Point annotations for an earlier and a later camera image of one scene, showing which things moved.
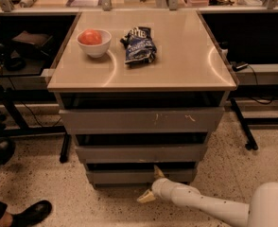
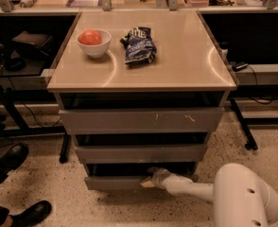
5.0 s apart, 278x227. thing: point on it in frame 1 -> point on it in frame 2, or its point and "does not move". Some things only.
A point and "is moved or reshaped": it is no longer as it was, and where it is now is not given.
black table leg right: (251, 143) does not move
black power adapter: (236, 66) does not move
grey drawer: (177, 153) does not move
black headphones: (15, 63) does not move
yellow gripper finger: (147, 197) -> (147, 183)
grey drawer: (136, 177) is moved or reshaped
